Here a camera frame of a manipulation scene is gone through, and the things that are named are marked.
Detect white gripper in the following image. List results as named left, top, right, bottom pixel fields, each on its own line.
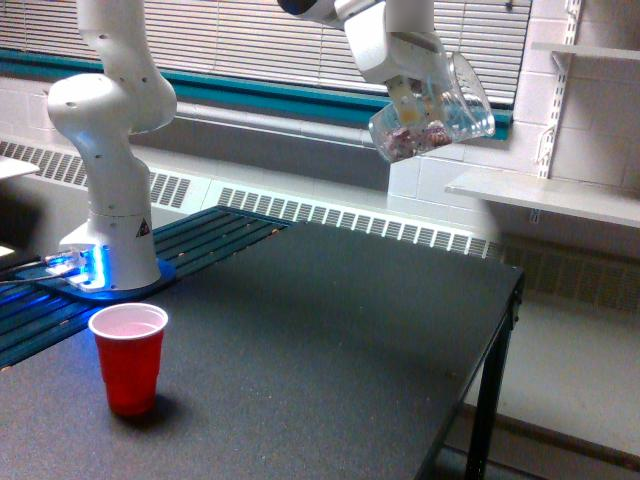
left=343, top=1, right=449, bottom=123

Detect clear plastic cup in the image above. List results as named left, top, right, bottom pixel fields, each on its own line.
left=369, top=53, right=496, bottom=163

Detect candies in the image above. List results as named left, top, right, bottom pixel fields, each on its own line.
left=387, top=120, right=452, bottom=158

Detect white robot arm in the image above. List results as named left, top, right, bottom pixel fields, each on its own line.
left=48, top=1, right=448, bottom=292

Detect white baseboard radiator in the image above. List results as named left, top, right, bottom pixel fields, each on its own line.
left=1, top=136, right=505, bottom=260

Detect white window blinds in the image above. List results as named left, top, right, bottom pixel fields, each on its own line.
left=1, top=1, right=532, bottom=108

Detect black table leg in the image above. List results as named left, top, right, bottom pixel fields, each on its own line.
left=464, top=277, right=525, bottom=479

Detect red plastic cup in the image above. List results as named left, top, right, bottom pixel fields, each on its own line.
left=88, top=303, right=169, bottom=416

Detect white object at left edge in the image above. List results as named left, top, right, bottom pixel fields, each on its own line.
left=0, top=156, right=40, bottom=181

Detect white shelf bracket rail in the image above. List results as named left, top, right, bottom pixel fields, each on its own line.
left=536, top=0, right=583, bottom=179

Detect upper white wall shelf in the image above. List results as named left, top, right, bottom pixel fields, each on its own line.
left=531, top=42, right=640, bottom=64

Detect white wall shelf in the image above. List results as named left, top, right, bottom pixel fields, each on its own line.
left=531, top=42, right=640, bottom=64
left=445, top=170, right=639, bottom=228

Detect lower white wall shelf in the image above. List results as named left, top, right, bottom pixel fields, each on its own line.
left=445, top=170, right=639, bottom=228

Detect black cables at base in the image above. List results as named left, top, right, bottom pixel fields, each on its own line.
left=0, top=255, right=81, bottom=287

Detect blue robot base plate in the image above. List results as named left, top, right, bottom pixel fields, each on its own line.
left=35, top=258, right=177, bottom=305

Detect teal slatted rail platform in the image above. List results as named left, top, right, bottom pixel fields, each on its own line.
left=1, top=207, right=292, bottom=368

